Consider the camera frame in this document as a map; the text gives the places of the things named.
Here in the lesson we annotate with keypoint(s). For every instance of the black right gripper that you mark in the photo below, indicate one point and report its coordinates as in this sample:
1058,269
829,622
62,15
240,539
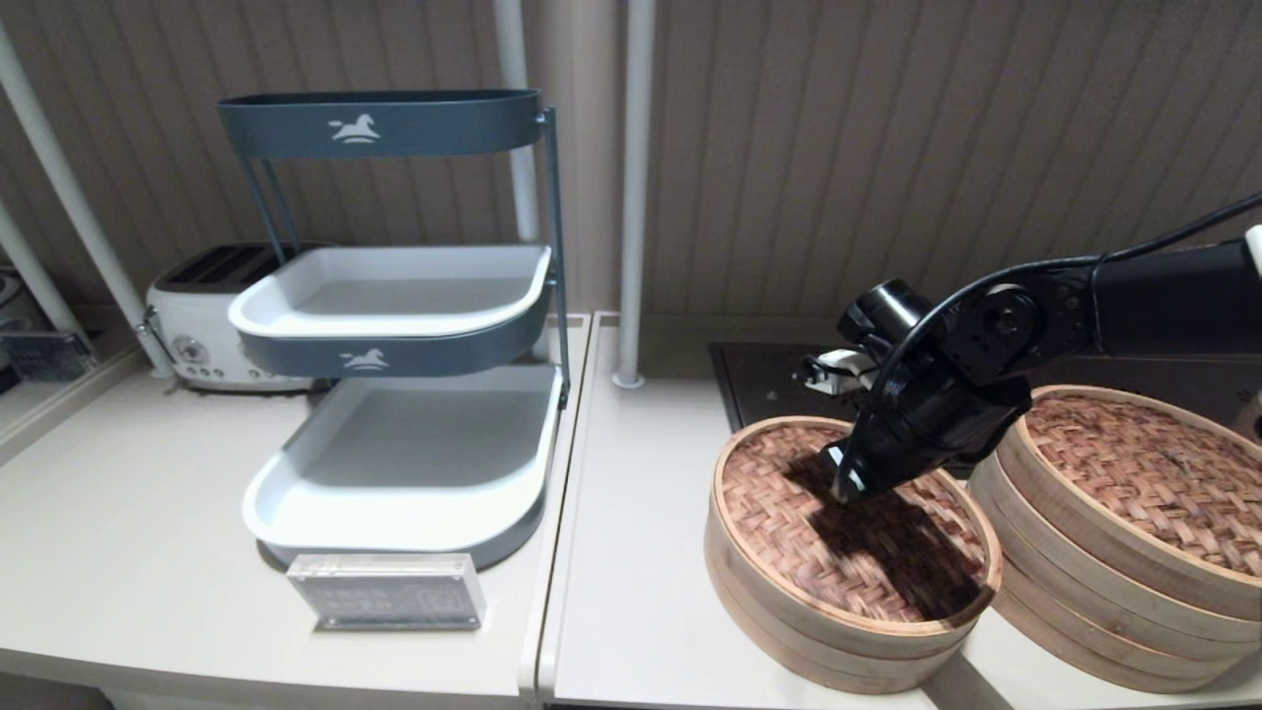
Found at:
946,424

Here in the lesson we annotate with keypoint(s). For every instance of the woven bamboo steamer lid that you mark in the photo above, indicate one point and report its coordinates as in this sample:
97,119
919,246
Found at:
769,513
1154,473

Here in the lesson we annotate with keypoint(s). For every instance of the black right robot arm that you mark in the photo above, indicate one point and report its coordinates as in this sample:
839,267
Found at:
1173,301

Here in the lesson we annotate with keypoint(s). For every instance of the bamboo steamer basket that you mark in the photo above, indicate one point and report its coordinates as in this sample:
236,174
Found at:
1134,602
838,673
1134,651

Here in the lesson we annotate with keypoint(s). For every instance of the bamboo steamer stack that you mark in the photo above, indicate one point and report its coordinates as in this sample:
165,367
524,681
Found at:
1254,419

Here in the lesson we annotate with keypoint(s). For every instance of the black glass induction cooktop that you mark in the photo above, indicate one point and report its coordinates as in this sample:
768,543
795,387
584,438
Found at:
759,390

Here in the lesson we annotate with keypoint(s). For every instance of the white metal pole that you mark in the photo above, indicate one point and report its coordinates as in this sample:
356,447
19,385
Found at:
41,281
636,197
513,49
59,163

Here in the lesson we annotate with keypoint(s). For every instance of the clear acrylic sign holder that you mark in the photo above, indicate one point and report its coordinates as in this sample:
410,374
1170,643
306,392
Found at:
389,592
44,355

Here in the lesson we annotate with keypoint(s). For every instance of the three-tier blue kitchen rack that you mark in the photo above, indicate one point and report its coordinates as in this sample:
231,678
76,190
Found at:
385,126

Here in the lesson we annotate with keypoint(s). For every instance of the white retro toaster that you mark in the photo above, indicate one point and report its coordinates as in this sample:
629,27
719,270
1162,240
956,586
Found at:
197,316

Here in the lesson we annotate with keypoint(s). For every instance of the wrist camera on white bracket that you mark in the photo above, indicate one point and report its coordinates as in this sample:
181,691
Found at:
838,367

